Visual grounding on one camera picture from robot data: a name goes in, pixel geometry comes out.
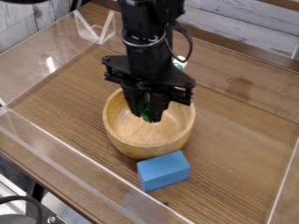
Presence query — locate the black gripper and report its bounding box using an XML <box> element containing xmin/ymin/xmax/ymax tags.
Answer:
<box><xmin>102</xmin><ymin>44</ymin><xmax>195</xmax><ymax>123</ymax></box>

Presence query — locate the green whiteboard marker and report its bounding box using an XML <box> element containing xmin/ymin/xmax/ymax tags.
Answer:
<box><xmin>142</xmin><ymin>55</ymin><xmax>187</xmax><ymax>122</ymax></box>

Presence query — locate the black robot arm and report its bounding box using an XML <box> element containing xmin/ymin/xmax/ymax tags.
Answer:
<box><xmin>102</xmin><ymin>0</ymin><xmax>195</xmax><ymax>123</ymax></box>

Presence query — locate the brown wooden bowl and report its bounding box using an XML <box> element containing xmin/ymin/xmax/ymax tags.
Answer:
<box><xmin>103</xmin><ymin>88</ymin><xmax>197</xmax><ymax>159</ymax></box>

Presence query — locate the blue rectangular block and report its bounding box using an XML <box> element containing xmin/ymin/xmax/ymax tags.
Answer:
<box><xmin>137</xmin><ymin>150</ymin><xmax>191</xmax><ymax>192</ymax></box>

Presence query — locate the clear acrylic corner bracket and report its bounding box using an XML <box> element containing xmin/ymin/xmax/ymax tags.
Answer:
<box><xmin>74</xmin><ymin>10</ymin><xmax>117</xmax><ymax>45</ymax></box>

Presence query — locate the clear acrylic tray wall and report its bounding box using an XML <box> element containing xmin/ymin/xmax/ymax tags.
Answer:
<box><xmin>0</xmin><ymin>3</ymin><xmax>299</xmax><ymax>224</ymax></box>

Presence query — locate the black cable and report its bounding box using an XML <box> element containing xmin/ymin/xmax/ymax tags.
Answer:
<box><xmin>0</xmin><ymin>195</ymin><xmax>43</xmax><ymax>224</ymax></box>

